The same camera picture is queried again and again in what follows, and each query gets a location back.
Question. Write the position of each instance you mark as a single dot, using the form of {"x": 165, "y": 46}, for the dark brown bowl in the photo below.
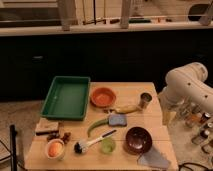
{"x": 137, "y": 141}

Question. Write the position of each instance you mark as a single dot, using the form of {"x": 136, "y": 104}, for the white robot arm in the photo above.
{"x": 186, "y": 83}

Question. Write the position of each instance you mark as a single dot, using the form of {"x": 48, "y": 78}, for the green plastic tray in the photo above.
{"x": 67, "y": 98}

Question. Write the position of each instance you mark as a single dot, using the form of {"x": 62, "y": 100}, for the yellow banana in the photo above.
{"x": 127, "y": 109}

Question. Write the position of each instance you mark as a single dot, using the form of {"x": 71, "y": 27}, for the blue sponge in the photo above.
{"x": 117, "y": 120}

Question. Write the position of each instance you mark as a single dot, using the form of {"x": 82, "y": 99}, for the metal cup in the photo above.
{"x": 145, "y": 99}

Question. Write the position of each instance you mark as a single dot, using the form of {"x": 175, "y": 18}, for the small green cup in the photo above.
{"x": 108, "y": 145}

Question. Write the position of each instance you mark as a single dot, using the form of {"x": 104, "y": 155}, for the brown dried fruit pieces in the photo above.
{"x": 65, "y": 137}

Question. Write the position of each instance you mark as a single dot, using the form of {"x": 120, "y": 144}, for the white dish brush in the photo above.
{"x": 82, "y": 146}

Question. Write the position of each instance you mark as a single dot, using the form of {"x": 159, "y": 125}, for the wooden block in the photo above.
{"x": 46, "y": 127}

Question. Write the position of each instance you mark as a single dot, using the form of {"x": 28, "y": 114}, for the grey cloth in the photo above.
{"x": 153, "y": 158}

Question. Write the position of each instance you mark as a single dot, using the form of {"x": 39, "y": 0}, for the black stand pole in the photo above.
{"x": 13, "y": 148}

